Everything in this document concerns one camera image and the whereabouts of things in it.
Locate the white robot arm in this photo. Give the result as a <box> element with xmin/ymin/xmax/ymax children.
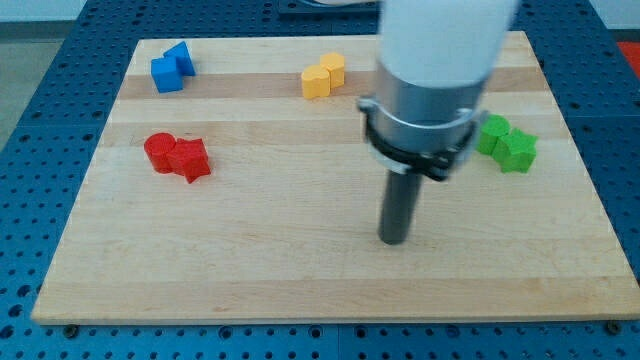
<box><xmin>358</xmin><ymin>0</ymin><xmax>519</xmax><ymax>181</ymax></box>

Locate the red star block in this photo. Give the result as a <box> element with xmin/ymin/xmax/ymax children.
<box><xmin>167</xmin><ymin>138</ymin><xmax>211</xmax><ymax>183</ymax></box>

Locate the green star block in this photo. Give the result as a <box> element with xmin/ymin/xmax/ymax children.
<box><xmin>491</xmin><ymin>128</ymin><xmax>538</xmax><ymax>173</ymax></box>

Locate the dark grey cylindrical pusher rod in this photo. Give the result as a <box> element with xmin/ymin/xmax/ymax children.
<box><xmin>378</xmin><ymin>171</ymin><xmax>423</xmax><ymax>245</ymax></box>

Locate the wooden board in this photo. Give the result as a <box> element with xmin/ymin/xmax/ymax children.
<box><xmin>32</xmin><ymin>32</ymin><xmax>639</xmax><ymax>325</ymax></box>

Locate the yellow heart block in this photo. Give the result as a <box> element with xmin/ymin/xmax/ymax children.
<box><xmin>301</xmin><ymin>65</ymin><xmax>331</xmax><ymax>99</ymax></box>

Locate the yellow hexagon block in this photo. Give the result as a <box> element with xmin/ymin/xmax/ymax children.
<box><xmin>320</xmin><ymin>52</ymin><xmax>346</xmax><ymax>89</ymax></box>

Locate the red cylinder block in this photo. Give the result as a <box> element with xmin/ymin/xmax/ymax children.
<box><xmin>143</xmin><ymin>132</ymin><xmax>176</xmax><ymax>174</ymax></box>

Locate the blue cube block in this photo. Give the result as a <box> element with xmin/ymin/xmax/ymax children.
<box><xmin>151</xmin><ymin>57</ymin><xmax>183</xmax><ymax>93</ymax></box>

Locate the blue triangle block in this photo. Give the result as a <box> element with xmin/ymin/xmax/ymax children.
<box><xmin>163</xmin><ymin>41</ymin><xmax>196</xmax><ymax>76</ymax></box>

